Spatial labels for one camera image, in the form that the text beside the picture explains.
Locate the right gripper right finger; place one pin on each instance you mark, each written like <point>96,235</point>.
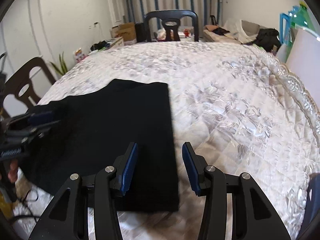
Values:
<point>253,215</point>

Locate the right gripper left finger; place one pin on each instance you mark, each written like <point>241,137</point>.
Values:
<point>66,216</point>

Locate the black pants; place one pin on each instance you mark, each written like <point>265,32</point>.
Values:
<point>94,129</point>

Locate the left hand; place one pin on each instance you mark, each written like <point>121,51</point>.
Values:
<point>13,171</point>

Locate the dark chair at left side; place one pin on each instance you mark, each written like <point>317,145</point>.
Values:
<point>21,86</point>

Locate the green potted plant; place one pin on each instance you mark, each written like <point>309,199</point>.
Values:
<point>60,68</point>

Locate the white quilted table cover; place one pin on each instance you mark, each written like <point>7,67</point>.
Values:
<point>237,105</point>

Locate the cardboard box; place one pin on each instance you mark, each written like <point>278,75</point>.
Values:
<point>126,31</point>

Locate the black bag on sofa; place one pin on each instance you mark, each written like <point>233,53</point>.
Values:
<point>266,39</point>

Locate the beige sofa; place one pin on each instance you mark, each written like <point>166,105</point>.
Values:
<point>233,31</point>

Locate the dark chair at far end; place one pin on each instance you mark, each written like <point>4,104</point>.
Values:
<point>171,21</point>

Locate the blue plastic jug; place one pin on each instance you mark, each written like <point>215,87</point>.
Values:
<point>284,27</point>

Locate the green plastic bottle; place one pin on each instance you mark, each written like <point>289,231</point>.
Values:
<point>300,18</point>

